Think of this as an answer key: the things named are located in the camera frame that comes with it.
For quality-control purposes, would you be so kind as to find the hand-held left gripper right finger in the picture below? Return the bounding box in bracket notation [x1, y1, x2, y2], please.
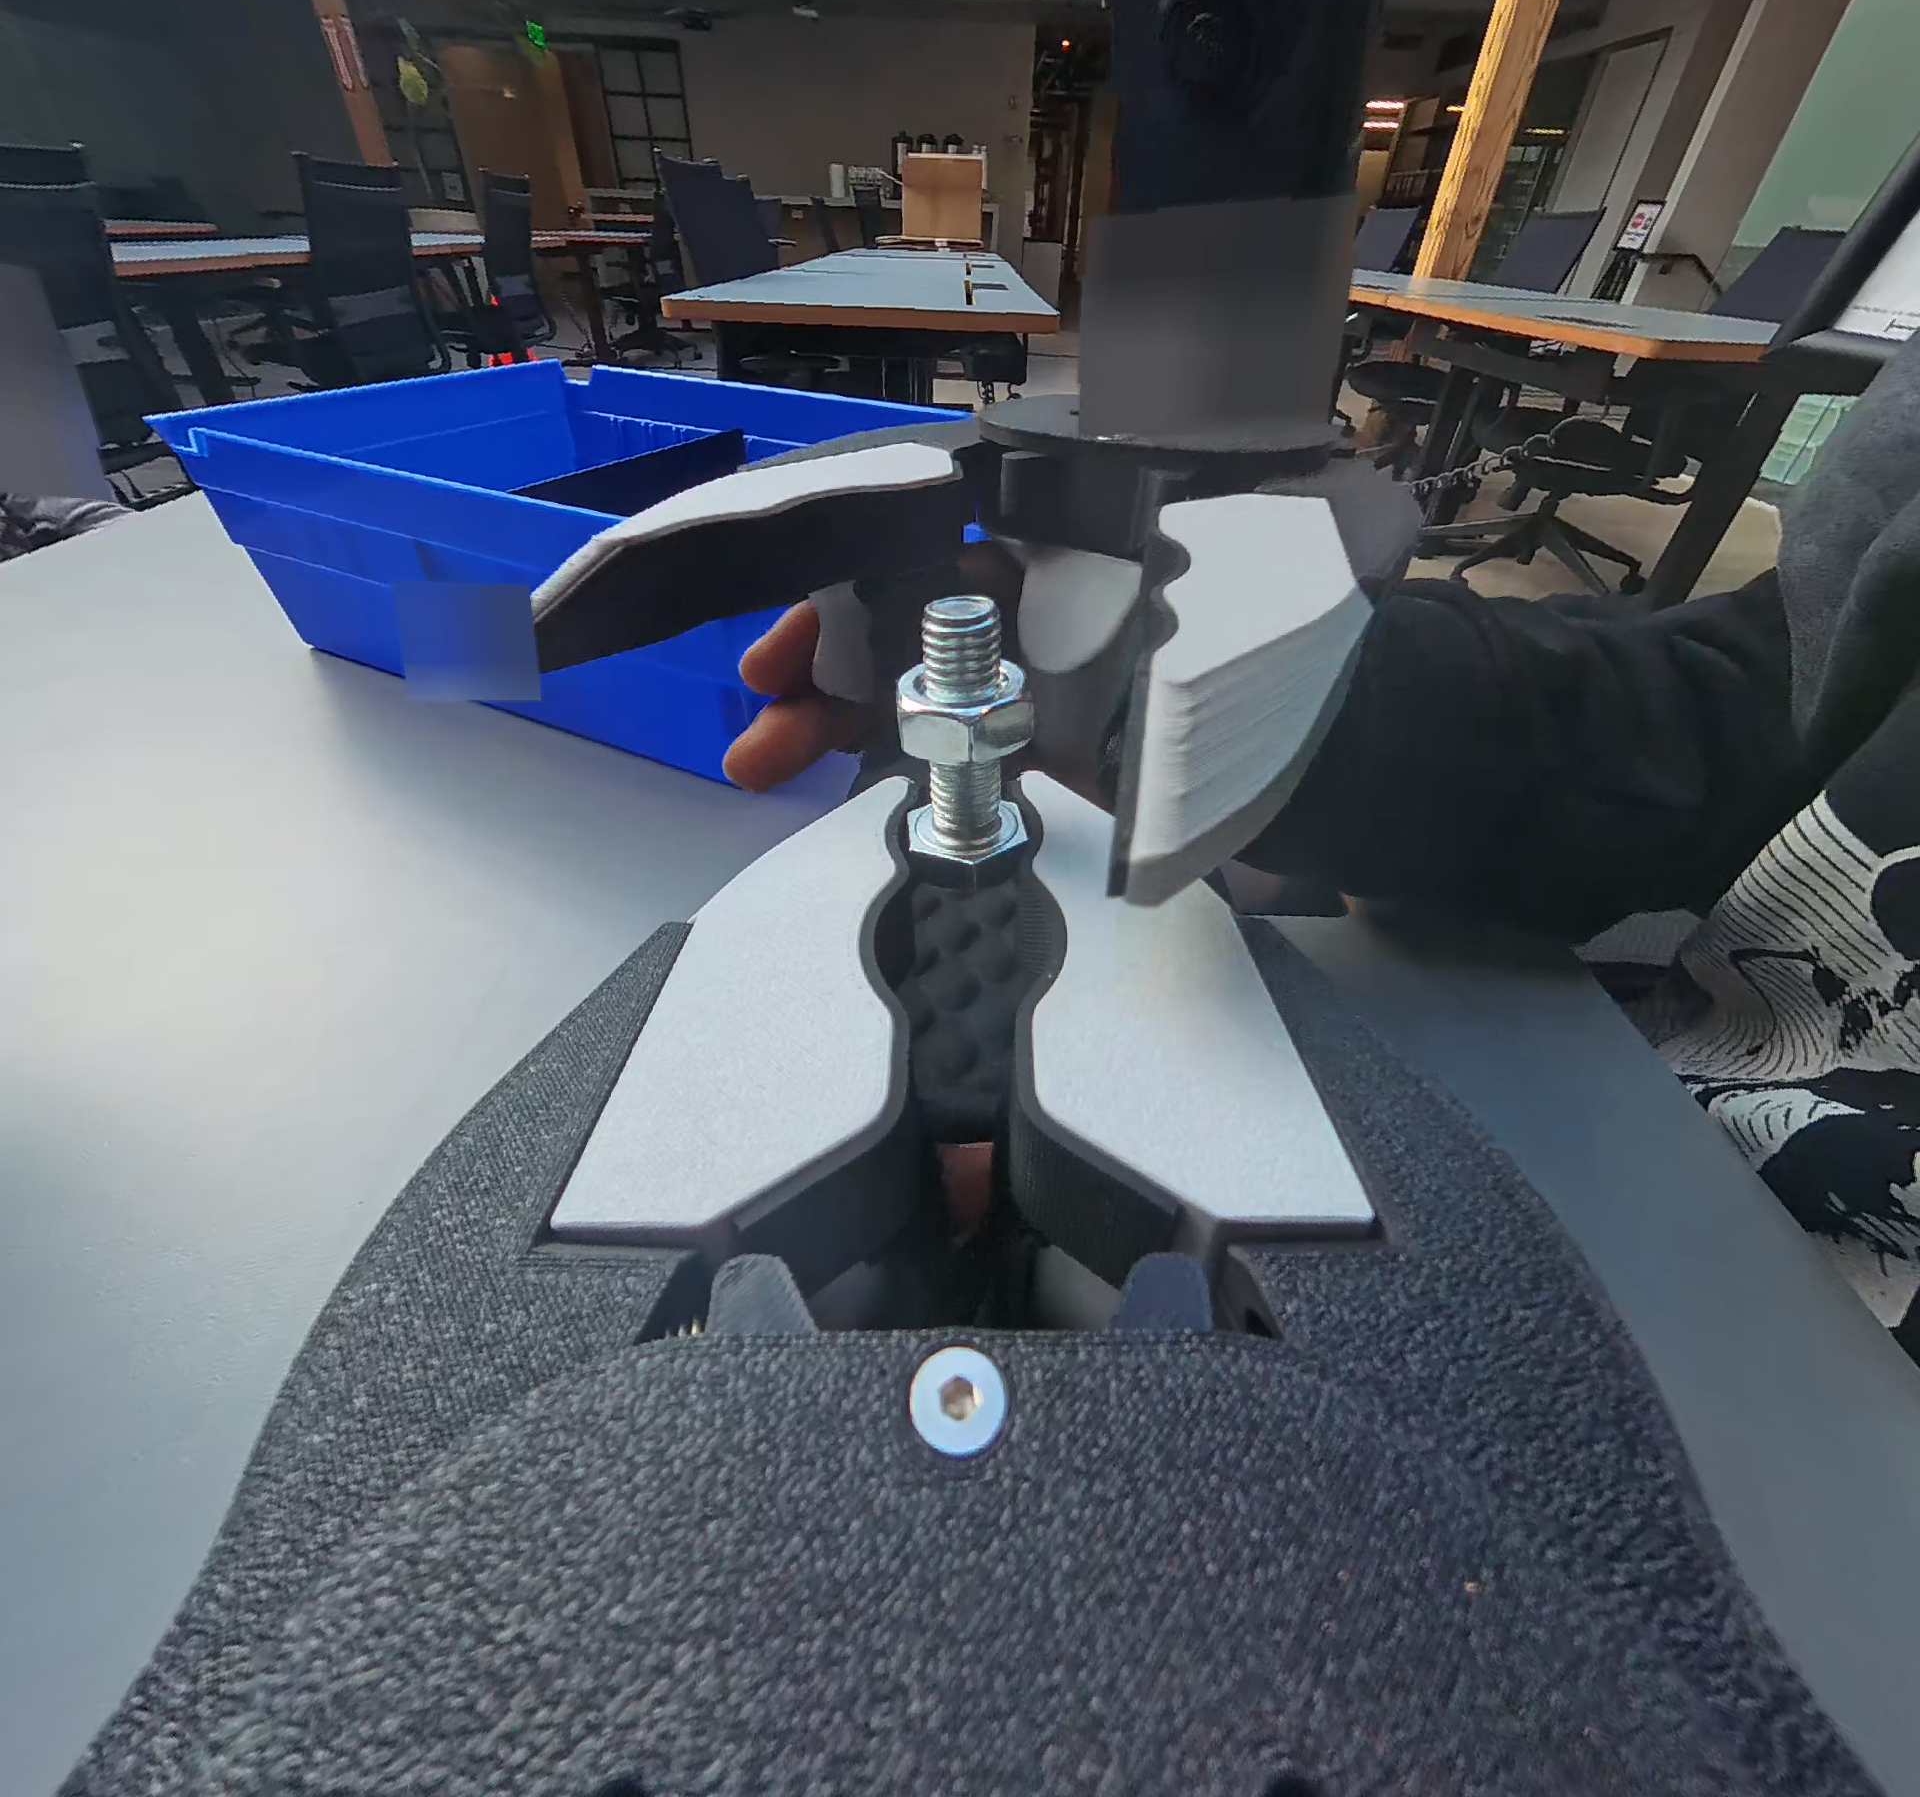
[1009, 782, 1380, 1246]

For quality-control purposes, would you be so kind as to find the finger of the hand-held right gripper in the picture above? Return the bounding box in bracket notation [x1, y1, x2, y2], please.
[1110, 492, 1378, 912]
[529, 437, 990, 677]

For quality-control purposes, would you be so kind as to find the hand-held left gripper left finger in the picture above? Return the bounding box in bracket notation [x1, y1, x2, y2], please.
[547, 776, 921, 1245]

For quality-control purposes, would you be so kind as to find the steel hex bolt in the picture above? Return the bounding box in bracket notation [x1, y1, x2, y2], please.
[894, 594, 1040, 907]

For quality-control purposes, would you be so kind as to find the steel hex nut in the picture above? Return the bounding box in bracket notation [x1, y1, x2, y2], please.
[896, 660, 1040, 767]

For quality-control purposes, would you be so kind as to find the blue plastic bin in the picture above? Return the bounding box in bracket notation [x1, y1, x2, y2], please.
[145, 359, 990, 785]

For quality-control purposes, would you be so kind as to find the person's right forearm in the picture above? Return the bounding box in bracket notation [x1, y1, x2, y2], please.
[1478, 536, 1920, 948]

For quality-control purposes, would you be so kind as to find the person's right hand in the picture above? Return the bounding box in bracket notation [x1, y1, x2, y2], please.
[718, 583, 1517, 921]

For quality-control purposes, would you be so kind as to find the black bin divider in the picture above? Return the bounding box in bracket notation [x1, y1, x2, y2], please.
[507, 428, 748, 508]

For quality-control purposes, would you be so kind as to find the black honeycomb wrist pad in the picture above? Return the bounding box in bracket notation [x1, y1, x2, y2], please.
[903, 875, 1043, 1147]

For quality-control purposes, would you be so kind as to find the black office chair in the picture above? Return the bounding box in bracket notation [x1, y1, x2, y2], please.
[0, 141, 174, 487]
[1447, 411, 1657, 603]
[654, 149, 799, 296]
[293, 149, 453, 388]

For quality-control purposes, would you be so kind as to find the light wooden post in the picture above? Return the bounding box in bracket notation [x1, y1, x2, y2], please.
[1411, 0, 1610, 288]

